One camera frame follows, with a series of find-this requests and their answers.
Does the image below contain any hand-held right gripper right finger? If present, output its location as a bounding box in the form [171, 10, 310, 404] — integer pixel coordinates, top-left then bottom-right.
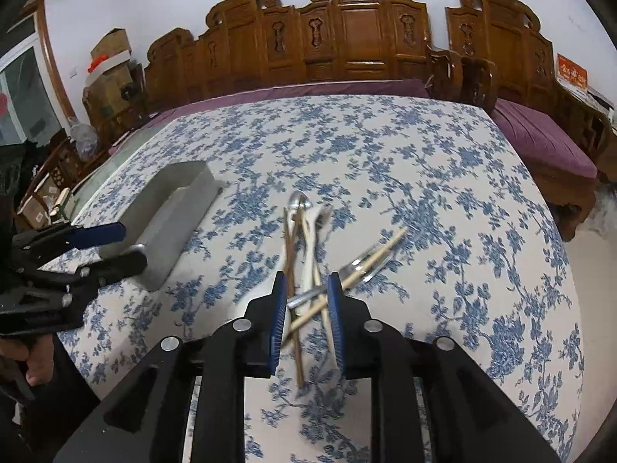
[327, 271, 562, 463]

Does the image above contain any blue floral tablecloth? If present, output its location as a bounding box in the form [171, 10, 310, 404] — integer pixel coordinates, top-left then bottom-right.
[39, 91, 586, 463]

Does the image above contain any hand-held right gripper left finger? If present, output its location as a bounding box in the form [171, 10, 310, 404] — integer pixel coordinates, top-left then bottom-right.
[52, 271, 289, 463]

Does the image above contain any metal spoon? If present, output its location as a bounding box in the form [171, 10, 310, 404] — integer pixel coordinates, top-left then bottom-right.
[285, 191, 309, 252]

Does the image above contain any purple bench cushion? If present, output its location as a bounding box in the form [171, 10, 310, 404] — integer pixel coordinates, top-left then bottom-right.
[108, 78, 431, 155]

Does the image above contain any glass door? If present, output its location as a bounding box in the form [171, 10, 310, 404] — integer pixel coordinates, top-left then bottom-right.
[0, 41, 64, 146]

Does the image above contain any red calendar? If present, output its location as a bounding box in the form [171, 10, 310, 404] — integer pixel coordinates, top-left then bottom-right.
[556, 53, 590, 96]

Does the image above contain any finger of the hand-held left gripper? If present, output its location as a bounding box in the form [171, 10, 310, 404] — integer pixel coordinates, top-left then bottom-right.
[62, 250, 148, 296]
[13, 221, 127, 252]

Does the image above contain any carved wooden bench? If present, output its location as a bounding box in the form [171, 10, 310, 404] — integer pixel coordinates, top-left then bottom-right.
[142, 0, 464, 117]

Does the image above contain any dark brown chopstick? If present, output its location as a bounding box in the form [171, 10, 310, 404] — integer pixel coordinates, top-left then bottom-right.
[284, 210, 307, 390]

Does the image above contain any small cardboard box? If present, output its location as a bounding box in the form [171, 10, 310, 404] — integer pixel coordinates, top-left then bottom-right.
[91, 29, 132, 62]

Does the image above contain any clear plastic bag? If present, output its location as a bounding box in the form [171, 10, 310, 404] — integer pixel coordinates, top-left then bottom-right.
[69, 122, 100, 161]

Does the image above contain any metal fork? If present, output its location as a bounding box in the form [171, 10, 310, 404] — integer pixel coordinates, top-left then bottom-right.
[287, 250, 389, 309]

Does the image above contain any carved wooden armchair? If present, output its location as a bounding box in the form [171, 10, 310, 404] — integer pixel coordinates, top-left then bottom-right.
[443, 0, 617, 242]

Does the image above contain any person's left hand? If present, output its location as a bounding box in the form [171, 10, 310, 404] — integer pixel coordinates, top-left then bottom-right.
[0, 334, 55, 389]

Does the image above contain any rectangular metal tray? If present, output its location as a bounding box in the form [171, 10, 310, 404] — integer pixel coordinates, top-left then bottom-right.
[99, 160, 223, 292]

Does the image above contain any large cardboard box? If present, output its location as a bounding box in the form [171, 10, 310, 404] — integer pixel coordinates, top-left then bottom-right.
[82, 64, 137, 127]

